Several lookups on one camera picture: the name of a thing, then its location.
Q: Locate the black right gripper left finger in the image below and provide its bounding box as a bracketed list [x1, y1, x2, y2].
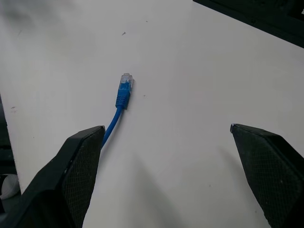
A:
[0, 125, 106, 228]

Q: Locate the white rounded object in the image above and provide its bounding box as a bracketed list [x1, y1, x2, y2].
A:
[0, 173, 19, 200]

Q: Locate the blue ethernet cable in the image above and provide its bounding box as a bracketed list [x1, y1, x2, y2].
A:
[100, 72, 134, 151]

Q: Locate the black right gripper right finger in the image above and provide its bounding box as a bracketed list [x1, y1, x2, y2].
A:
[229, 123, 304, 228]

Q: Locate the black device housing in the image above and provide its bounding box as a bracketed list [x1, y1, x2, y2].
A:
[192, 0, 304, 49]

